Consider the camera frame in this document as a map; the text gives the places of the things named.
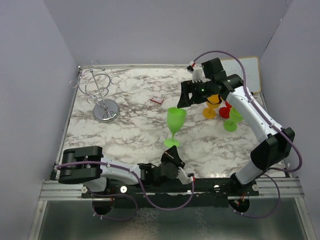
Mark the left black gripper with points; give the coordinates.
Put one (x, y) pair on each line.
(171, 155)

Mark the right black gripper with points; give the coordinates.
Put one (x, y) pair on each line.
(187, 87)

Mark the green wine glass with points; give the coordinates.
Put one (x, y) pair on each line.
(175, 120)
(231, 124)

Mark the orange wine glass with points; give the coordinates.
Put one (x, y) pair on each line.
(212, 102)

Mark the red wine glass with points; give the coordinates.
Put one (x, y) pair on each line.
(224, 112)

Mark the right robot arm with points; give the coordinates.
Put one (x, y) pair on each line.
(274, 141)

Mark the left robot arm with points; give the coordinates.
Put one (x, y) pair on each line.
(88, 166)

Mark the chrome wine glass rack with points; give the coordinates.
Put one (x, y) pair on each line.
(94, 82)

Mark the small red white box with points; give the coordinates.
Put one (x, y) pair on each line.
(157, 100)

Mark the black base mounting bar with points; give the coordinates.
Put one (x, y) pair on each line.
(208, 192)

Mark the small whiteboard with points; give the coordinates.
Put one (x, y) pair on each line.
(252, 71)

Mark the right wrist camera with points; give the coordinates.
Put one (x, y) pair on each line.
(196, 71)

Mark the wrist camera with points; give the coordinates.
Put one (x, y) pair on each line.
(196, 71)
(183, 177)

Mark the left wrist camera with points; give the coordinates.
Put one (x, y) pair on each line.
(183, 177)

